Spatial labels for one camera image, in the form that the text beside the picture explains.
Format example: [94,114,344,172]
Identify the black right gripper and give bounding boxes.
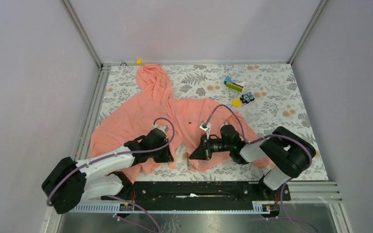
[189,133,233,161]

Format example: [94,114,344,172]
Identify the salmon pink hooded jacket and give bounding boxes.
[90,65,271,182]

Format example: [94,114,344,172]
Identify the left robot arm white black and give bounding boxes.
[41,125,172,214]

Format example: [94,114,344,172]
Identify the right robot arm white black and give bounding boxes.
[190,125,316,200]

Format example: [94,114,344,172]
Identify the small yellow round object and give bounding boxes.
[232,99,242,107]

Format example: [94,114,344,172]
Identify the black blue patterned toy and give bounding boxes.
[239,92,254,104]

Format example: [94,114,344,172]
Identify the blue green white box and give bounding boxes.
[223,76,246,92]

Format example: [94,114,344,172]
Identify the floral patterned table mat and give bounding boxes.
[80,64,329,183]

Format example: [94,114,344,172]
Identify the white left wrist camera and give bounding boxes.
[153,124,169,134]

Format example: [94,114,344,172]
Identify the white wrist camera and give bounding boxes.
[199,120,211,137]
[153,124,169,134]

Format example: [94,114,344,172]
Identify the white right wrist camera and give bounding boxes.
[199,120,211,137]

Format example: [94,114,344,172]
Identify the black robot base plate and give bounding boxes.
[116,181,291,204]

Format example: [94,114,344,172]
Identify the white slotted cable duct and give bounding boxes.
[70,200,271,214]

